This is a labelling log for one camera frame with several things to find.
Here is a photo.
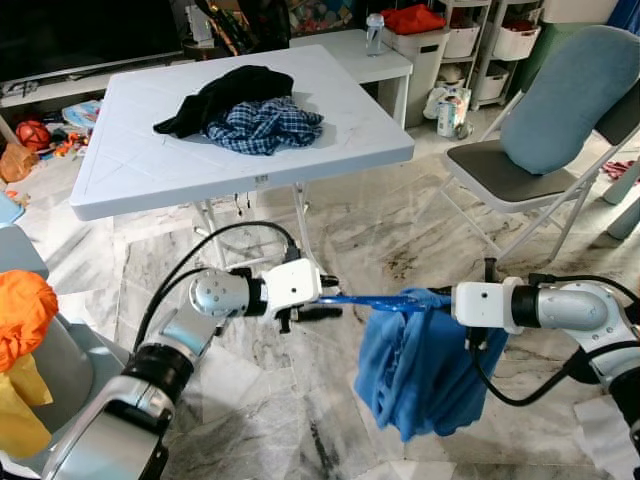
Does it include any orange shirt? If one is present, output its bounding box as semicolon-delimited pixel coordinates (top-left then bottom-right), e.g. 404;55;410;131
0;270;59;373

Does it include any grey folding chair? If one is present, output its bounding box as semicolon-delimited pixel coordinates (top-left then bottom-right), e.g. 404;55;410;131
440;60;640;261

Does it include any blue plaid shirt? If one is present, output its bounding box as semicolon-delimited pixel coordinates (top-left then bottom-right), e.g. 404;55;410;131
205;97;326;156

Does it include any white printed bag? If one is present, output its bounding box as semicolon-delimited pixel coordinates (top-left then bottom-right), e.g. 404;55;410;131
425;85;473;139

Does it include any white folding table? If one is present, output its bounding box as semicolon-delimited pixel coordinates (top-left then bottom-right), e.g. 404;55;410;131
70;43;416;301

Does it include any black garment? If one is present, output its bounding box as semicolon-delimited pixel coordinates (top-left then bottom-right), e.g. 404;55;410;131
153;65;296;139

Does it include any white side table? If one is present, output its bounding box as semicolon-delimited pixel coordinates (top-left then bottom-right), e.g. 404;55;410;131
290;28;414;131

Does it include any clear water bottle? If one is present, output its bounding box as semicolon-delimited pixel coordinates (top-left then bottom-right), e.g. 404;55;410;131
365;12;386;56

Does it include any blue-grey cushion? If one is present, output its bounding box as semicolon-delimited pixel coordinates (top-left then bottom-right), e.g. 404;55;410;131
500;25;640;176

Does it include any red cloth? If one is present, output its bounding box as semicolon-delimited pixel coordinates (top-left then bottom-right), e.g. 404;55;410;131
380;5;448;36

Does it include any yellow garment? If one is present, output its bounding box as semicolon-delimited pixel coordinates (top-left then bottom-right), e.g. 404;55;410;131
0;350;53;461

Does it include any blue baby bouncer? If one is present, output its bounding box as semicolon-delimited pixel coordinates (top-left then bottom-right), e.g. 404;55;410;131
62;98;101;131

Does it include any white storage trolley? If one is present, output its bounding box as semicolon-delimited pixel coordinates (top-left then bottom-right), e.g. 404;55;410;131
440;0;549;106

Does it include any orange bag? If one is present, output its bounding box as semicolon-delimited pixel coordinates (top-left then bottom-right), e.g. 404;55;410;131
0;140;39;183

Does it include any red ball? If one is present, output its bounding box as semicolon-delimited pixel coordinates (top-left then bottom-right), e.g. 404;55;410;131
15;120;51;151

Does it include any black television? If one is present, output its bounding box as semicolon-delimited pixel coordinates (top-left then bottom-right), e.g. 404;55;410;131
0;0;196;86

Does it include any blue hanging cloth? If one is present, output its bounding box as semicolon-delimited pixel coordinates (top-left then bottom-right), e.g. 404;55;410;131
610;0;640;36

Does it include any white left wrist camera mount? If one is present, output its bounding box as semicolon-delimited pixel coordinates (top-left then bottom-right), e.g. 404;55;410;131
262;258;326;319

